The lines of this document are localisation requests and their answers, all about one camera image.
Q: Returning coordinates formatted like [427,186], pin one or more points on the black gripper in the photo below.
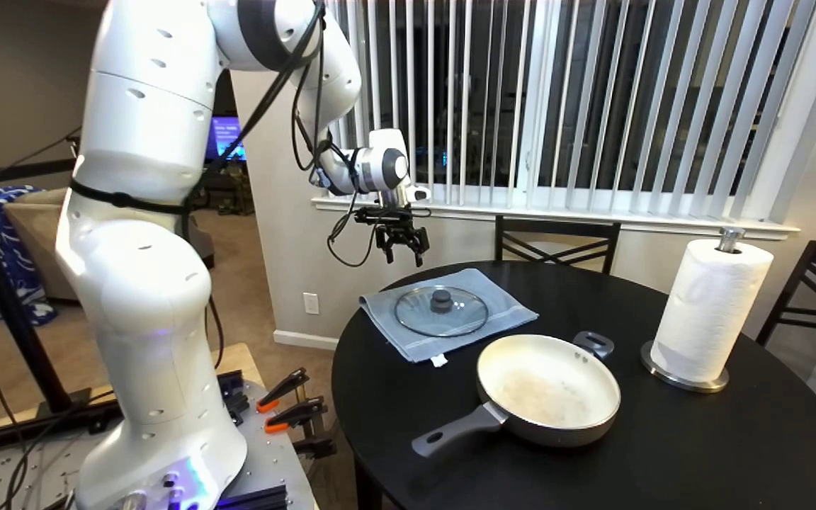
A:
[390,218]

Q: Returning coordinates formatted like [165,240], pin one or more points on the round glass lid grey knob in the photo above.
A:
[441,301]

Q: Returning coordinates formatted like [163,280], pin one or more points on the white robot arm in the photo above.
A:
[144,286]

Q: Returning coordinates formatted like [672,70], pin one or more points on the blue-grey dish cloth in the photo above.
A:
[511,308]

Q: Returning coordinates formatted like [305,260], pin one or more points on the black wooden chair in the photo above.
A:
[814,250]
[559,225]

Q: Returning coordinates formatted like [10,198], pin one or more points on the white window sill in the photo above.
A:
[567,218]

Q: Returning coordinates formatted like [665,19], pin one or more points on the black orange spring clamp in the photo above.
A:
[285,386]
[295,416]

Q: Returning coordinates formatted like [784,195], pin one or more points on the blue glowing screen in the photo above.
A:
[224,137]

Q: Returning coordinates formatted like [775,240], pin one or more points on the grey robot mounting platform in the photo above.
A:
[271,464]

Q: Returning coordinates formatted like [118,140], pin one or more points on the white vertical window blinds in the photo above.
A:
[615,96]

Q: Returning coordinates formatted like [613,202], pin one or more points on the white paper towel roll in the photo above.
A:
[710,314]

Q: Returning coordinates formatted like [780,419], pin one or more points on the metal paper towel holder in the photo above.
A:
[688,383]

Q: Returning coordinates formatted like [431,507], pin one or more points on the blue patterned fabric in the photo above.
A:
[39,301]

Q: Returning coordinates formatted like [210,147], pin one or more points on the black tripod stand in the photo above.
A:
[6,293]

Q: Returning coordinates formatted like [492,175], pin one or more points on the white wall outlet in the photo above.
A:
[311,304]

